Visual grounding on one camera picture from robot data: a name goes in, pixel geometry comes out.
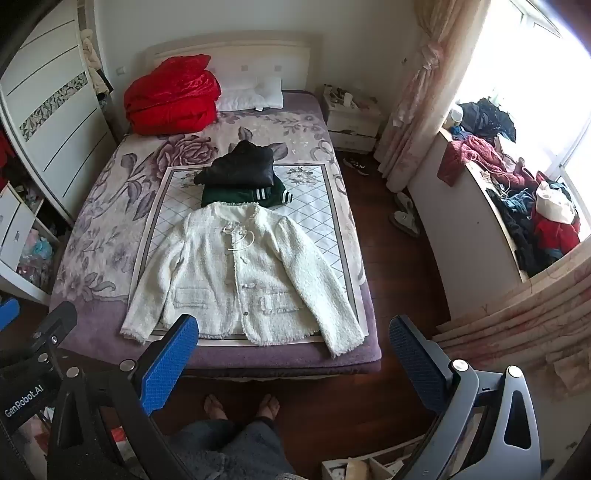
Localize person's grey pants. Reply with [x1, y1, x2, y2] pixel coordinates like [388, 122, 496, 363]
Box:
[171, 416, 296, 480]

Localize black folded leather jacket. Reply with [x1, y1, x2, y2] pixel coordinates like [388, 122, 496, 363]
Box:
[194, 140, 276, 188]

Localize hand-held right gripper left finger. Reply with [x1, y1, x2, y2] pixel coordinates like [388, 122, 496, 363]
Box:
[46, 314, 199, 480]

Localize white nightstand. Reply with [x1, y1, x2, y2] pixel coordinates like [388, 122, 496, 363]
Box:
[321, 85, 383, 154]

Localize beige hanging garment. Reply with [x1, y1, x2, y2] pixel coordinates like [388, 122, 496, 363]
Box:
[81, 28, 114, 99]

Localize red garment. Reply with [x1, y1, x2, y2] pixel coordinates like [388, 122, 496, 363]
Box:
[536, 217, 581, 260]

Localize pink floral folded cloth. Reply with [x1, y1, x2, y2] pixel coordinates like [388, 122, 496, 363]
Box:
[436, 265, 591, 398]

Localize window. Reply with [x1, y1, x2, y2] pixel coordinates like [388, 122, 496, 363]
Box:
[455, 0, 591, 185]

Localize person's foot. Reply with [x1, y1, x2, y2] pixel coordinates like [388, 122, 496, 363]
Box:
[257, 392, 280, 422]
[203, 392, 230, 422]

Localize cream bed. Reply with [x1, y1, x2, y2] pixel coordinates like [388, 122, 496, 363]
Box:
[48, 39, 384, 381]

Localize green folded striped-cuff jacket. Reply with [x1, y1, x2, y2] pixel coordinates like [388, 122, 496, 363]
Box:
[201, 178, 294, 208]

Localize white diamond-pattern mat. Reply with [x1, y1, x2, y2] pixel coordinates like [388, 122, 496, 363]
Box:
[139, 161, 370, 344]

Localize maroon knitted garment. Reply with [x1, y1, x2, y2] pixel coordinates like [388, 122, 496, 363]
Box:
[438, 135, 514, 186]

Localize white wardrobe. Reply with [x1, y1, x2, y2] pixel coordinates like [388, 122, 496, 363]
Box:
[0, 0, 116, 305]

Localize white wooden box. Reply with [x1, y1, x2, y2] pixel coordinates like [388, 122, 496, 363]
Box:
[321, 440, 426, 480]

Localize white cloth hat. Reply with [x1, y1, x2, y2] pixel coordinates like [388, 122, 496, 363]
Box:
[534, 181, 578, 224]

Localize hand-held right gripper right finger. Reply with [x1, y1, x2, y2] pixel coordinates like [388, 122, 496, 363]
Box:
[389, 315, 542, 480]

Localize person's left foot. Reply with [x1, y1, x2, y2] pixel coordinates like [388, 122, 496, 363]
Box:
[203, 392, 230, 422]

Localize white fuzzy jacket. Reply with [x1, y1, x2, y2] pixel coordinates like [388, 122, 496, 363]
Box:
[121, 202, 365, 358]

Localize dark clothes pile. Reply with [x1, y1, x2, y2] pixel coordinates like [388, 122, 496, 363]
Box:
[488, 188, 555, 278]

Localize white storage drawer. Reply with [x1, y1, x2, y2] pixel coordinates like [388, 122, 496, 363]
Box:
[0, 182, 61, 305]

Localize black clothes heap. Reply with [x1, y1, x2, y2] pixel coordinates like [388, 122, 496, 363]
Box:
[459, 98, 517, 141]

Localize white pillow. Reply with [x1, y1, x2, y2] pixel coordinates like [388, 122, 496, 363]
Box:
[215, 76, 284, 112]

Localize person's right foot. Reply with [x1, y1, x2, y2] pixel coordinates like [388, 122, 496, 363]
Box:
[257, 392, 280, 422]

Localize red folded quilt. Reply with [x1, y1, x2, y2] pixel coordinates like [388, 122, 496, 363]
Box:
[124, 54, 221, 136]

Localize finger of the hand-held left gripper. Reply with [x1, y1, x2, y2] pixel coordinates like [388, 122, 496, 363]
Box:
[0, 298, 20, 331]
[28, 301, 78, 370]

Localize pink floral curtain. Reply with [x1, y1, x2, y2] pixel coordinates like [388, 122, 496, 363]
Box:
[374, 0, 490, 192]

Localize purple floral blanket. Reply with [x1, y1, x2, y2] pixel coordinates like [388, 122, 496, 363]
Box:
[48, 90, 383, 374]

